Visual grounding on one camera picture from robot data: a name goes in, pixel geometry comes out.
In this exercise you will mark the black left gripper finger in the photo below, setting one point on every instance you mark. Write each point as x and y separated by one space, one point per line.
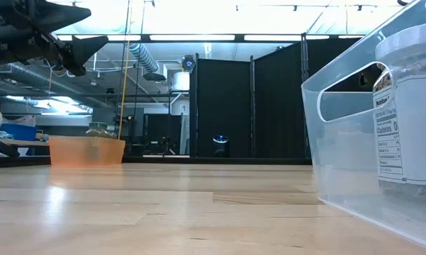
79 55
60 16

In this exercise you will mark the clear plastic bin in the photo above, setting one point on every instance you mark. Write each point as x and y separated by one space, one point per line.
340 159

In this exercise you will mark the white-lid seasoning jar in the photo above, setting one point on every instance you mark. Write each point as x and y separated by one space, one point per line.
411 124

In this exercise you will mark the blue storage bin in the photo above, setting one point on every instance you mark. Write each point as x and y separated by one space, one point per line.
19 131

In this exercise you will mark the orange translucent plastic bin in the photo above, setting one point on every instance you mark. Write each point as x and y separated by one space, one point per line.
85 152

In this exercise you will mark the wooden shelf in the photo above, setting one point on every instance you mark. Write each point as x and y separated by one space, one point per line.
32 143

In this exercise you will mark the white cylindrical canister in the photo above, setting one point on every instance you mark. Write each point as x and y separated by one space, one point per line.
180 81

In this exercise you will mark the round black blue-lit device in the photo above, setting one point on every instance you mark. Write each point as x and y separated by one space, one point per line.
188 64

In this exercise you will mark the black equipment rack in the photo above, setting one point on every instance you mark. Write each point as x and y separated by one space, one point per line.
159 131

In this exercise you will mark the overhead light bar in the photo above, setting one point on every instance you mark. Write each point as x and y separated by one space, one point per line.
191 37

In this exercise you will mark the black tower air purifier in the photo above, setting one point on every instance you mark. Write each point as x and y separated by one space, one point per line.
220 147

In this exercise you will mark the silver ventilation duct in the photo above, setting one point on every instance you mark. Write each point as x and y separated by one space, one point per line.
32 76

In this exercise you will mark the silver flexible duct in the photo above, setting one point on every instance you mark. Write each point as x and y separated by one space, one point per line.
143 56

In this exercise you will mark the black table frame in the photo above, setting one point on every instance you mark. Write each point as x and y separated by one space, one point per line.
234 161

